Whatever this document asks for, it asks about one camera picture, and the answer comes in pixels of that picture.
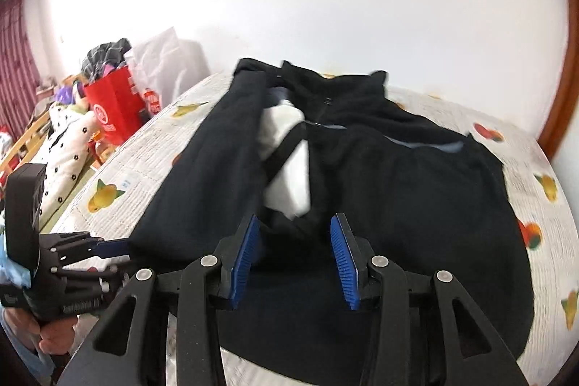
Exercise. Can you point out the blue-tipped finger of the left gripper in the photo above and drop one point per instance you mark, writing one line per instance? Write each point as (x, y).
(109, 249)

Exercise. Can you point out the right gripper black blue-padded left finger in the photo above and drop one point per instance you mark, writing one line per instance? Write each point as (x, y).
(127, 345)

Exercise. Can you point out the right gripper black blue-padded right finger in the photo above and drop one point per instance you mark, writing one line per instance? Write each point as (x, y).
(427, 330)

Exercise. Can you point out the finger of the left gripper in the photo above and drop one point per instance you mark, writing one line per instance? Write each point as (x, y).
(121, 272)

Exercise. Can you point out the black white blue jacket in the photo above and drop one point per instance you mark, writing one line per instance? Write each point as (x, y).
(295, 149)

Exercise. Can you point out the plaid clothes in bag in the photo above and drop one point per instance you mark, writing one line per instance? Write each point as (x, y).
(104, 58)

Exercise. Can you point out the person's left hand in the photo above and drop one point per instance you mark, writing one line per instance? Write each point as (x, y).
(53, 338)

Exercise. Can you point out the fruit-print white tablecloth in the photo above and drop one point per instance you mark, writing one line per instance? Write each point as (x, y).
(110, 203)

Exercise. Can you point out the red paper shopping bag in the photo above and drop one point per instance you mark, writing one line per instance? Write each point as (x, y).
(117, 105)

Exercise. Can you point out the red striped curtain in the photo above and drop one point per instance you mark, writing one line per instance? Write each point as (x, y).
(19, 76)

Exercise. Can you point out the white plastic bag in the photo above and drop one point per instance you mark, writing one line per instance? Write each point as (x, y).
(165, 67)

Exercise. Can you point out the brown wooden door frame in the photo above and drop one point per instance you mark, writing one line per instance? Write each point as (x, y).
(565, 101)

